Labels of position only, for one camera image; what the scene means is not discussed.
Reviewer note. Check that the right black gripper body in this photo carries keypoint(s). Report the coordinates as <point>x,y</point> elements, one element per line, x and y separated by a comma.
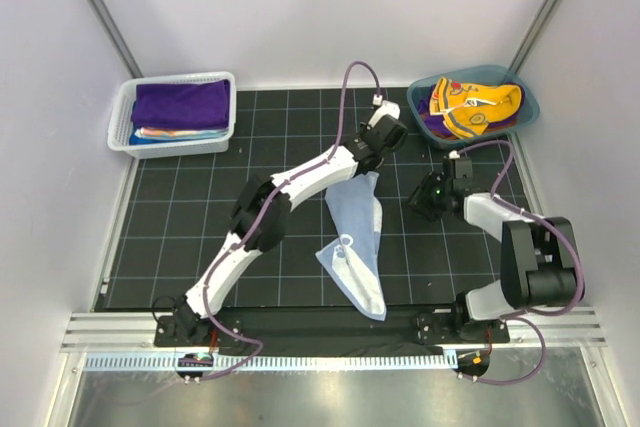
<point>431,197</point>

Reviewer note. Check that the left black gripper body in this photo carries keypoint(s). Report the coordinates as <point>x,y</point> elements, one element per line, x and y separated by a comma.
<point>364,129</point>

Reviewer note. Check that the light blue white towel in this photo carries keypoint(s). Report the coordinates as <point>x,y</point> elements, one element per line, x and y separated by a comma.
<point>351,259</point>

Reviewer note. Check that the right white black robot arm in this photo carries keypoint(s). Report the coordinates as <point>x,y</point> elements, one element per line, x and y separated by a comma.
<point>539,263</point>

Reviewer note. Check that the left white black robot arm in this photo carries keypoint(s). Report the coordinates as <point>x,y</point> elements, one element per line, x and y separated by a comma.
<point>259,221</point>

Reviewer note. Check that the teal plastic bin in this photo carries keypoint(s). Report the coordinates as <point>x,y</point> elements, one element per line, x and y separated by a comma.
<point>492,75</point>

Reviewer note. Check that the yellow purple patterned towel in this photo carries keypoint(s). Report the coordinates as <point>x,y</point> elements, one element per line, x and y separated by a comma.
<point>454,110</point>

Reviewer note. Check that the orange patterned folded towel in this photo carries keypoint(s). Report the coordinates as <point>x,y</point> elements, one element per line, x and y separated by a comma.
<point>155,134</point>

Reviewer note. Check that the blue folded towel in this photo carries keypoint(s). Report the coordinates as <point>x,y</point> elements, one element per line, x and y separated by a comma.
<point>135,140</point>

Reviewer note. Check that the white plastic basket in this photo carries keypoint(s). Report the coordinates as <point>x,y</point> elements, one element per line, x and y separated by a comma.
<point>121,127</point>

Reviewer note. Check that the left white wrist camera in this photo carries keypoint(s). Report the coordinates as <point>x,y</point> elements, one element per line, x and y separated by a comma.
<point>386,108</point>

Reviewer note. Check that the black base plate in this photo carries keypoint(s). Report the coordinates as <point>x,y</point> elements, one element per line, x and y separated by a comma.
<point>337,330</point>

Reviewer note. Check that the white slotted cable duct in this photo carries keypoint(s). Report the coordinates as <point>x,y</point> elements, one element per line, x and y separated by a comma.
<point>183,362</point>

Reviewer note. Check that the right aluminium frame post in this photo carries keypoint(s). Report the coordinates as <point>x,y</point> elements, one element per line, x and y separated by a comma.
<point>540,21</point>

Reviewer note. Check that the aluminium frame post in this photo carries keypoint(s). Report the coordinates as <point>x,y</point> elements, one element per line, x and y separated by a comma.
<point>540,21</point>
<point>117,40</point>

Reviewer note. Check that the left aluminium frame post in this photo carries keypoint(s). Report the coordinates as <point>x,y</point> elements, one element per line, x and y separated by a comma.
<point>117,40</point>

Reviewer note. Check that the aluminium rail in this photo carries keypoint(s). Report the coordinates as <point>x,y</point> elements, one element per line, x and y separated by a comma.
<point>135,331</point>

